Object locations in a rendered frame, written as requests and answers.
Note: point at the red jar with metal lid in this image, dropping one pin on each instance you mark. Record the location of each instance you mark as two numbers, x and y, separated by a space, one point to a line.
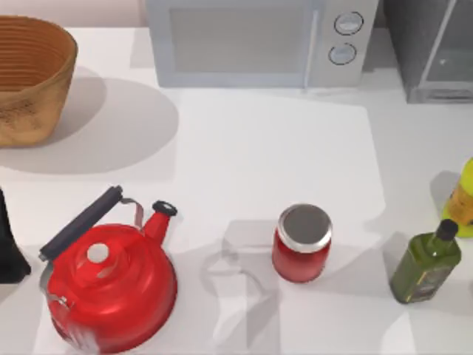
301 251

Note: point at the pale microwave oven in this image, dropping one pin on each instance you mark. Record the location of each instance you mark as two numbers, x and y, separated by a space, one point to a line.
236 44

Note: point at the red kettle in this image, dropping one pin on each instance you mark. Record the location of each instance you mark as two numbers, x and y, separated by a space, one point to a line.
114 284

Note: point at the round microwave knob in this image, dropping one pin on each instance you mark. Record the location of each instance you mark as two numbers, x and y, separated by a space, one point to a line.
342 53
348 22

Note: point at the green bottle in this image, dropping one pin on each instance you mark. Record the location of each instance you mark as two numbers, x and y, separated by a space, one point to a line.
425 266

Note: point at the brown woven basket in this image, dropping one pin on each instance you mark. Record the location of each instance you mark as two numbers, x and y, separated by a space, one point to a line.
33 96

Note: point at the yellow bottle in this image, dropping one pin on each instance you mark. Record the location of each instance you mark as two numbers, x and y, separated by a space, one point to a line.
462 203

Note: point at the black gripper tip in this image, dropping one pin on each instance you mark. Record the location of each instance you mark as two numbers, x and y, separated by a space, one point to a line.
9 255

